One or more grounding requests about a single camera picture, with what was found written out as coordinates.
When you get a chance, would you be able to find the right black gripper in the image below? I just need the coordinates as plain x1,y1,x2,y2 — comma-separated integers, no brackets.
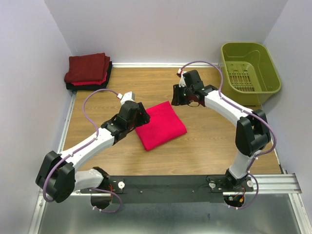
170,83,193,106

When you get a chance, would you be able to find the pink t shirt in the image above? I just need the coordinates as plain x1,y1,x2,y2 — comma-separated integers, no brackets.
136,101,187,151

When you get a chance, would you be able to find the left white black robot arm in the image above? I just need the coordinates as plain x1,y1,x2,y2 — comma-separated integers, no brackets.
35,100,150,203

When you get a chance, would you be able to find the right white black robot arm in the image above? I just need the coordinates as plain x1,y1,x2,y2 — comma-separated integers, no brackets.
171,69,271,191

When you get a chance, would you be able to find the folded bright red shirt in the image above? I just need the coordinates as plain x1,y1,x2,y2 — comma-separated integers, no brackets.
72,72,107,86

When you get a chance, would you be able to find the olive green plastic bin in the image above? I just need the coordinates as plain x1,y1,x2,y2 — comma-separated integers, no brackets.
220,42,281,106

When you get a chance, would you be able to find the folded dark red shirt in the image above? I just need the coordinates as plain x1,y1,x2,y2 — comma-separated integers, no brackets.
64,53,110,83

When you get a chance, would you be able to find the folded black shirt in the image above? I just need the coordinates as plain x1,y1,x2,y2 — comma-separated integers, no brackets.
65,62,113,91

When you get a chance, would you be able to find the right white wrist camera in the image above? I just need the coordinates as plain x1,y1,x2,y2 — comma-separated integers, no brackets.
176,68,186,87

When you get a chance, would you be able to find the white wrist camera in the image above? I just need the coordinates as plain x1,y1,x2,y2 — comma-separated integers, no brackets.
117,91,135,105
176,68,186,87

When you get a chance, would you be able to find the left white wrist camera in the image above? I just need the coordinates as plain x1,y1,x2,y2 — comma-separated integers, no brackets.
117,91,135,105

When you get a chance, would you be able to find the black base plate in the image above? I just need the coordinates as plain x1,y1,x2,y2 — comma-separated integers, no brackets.
80,174,254,205

